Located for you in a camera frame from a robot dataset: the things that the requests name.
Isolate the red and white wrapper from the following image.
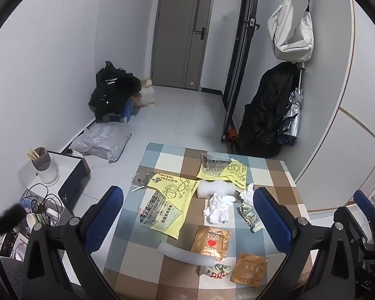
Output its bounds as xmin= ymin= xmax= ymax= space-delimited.
xmin=200 ymin=264 xmax=233 ymax=280

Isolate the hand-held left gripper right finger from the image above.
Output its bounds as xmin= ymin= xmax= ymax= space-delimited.
xmin=252 ymin=187 xmax=356 ymax=300

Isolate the white wardrobe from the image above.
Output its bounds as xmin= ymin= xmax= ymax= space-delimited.
xmin=295 ymin=0 xmax=375 ymax=213

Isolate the cup with chopsticks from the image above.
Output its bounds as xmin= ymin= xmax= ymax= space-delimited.
xmin=36 ymin=161 xmax=59 ymax=186

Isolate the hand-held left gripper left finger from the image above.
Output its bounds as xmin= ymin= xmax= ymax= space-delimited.
xmin=20 ymin=185 xmax=125 ymax=300

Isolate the grey door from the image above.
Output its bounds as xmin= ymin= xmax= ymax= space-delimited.
xmin=150 ymin=0 xmax=215 ymax=91

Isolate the navy and white box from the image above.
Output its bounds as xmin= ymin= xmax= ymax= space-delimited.
xmin=17 ymin=151 xmax=91 ymax=213

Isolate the bundle of wooden chopsticks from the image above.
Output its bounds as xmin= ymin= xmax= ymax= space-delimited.
xmin=26 ymin=147 xmax=46 ymax=161

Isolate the beige cloth bag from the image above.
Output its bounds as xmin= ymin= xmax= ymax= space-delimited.
xmin=137 ymin=76 xmax=157 ymax=108

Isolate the plain brown sachet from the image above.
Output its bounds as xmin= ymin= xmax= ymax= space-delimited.
xmin=229 ymin=252 xmax=268 ymax=288

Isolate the blue storage box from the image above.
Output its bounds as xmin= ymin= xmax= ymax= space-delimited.
xmin=108 ymin=100 xmax=136 ymax=125

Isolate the black backpack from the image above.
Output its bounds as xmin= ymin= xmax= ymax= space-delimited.
xmin=88 ymin=61 xmax=142 ymax=122

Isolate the checkered tablecloth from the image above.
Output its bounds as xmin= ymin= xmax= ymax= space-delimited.
xmin=101 ymin=143 xmax=311 ymax=300

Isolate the silver folding umbrella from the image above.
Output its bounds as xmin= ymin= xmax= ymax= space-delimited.
xmin=276 ymin=62 xmax=307 ymax=147

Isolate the grey plastic mailer bag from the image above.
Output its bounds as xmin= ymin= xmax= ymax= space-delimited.
xmin=69 ymin=122 xmax=132 ymax=163

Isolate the black furry cover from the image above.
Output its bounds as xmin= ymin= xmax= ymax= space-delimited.
xmin=0 ymin=179 xmax=27 ymax=236

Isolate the white bubble wrap piece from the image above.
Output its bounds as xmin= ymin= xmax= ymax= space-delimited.
xmin=196 ymin=179 xmax=238 ymax=199

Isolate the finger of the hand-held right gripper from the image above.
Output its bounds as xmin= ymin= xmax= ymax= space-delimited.
xmin=334 ymin=190 xmax=375 ymax=251

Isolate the white paper cup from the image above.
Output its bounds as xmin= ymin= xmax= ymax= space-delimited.
xmin=26 ymin=212 xmax=47 ymax=235

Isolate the black framed sliding door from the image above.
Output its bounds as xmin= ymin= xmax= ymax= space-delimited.
xmin=220 ymin=0 xmax=263 ymax=144

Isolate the yellow bread bag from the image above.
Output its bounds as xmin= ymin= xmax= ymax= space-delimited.
xmin=139 ymin=172 xmax=201 ymax=241
xmin=195 ymin=153 xmax=249 ymax=188

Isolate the tangle of black cables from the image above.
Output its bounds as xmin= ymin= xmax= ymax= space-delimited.
xmin=20 ymin=186 xmax=64 ymax=226

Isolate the grey cup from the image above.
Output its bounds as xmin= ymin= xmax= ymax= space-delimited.
xmin=31 ymin=147 xmax=52 ymax=171

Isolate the black jacket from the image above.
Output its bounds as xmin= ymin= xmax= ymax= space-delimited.
xmin=237 ymin=62 xmax=302 ymax=159

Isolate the white tissue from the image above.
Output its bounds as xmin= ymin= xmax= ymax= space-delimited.
xmin=203 ymin=193 xmax=236 ymax=224
xmin=237 ymin=184 xmax=257 ymax=205

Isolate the green and white snack wrapper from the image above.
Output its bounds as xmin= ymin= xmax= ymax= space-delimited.
xmin=239 ymin=204 xmax=263 ymax=233

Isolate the brown sachet with red heart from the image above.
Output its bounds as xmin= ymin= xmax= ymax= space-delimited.
xmin=190 ymin=225 xmax=232 ymax=261

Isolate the white shoulder bag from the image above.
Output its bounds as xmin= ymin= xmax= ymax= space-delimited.
xmin=266 ymin=0 xmax=315 ymax=63

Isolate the clear plastic wrapper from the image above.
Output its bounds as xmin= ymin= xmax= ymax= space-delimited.
xmin=130 ymin=171 xmax=158 ymax=193

